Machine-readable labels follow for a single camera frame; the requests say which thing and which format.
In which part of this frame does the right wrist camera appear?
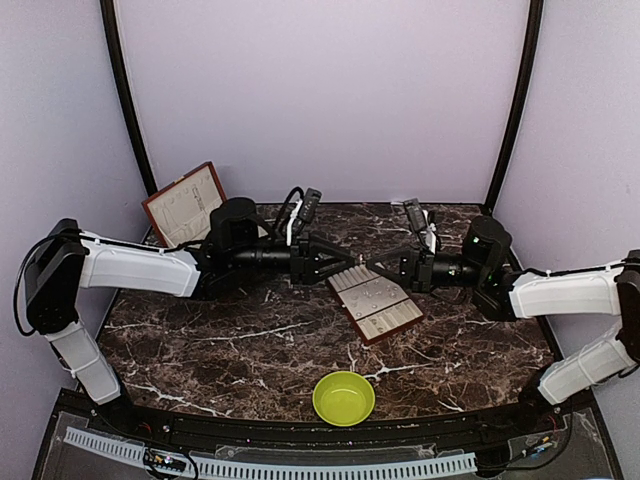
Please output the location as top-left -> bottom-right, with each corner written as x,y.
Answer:
402,198 -> 439,254

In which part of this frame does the black frame post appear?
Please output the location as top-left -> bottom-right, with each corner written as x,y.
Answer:
99,0 -> 158,196
483,0 -> 544,215

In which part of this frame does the white slotted cable duct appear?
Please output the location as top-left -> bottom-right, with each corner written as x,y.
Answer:
63,427 -> 478,479

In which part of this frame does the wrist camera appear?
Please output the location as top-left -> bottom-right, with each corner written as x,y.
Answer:
402,198 -> 439,254
284,188 -> 322,246

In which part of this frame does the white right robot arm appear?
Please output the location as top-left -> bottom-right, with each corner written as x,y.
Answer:
366,215 -> 639,434

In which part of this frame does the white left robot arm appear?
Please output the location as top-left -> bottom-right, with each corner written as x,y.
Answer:
12,191 -> 356,436

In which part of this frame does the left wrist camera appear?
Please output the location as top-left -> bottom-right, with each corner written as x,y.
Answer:
284,188 -> 322,246

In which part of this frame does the black right frame post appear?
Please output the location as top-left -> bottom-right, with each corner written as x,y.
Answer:
483,0 -> 544,215

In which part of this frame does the brown ring earring tray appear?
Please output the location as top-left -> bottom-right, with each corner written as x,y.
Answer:
327,265 -> 424,346

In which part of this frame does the black left frame post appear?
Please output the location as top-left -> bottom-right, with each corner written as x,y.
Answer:
99,0 -> 158,196

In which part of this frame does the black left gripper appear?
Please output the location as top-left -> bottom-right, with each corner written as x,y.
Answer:
230,232 -> 356,286

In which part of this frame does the brown wooden jewelry box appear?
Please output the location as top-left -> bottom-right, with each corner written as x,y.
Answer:
142,161 -> 227,248

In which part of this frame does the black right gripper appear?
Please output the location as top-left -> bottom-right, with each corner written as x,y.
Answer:
366,243 -> 487,294

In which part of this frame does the green bowl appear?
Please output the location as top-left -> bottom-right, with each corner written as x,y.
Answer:
312,371 -> 376,427

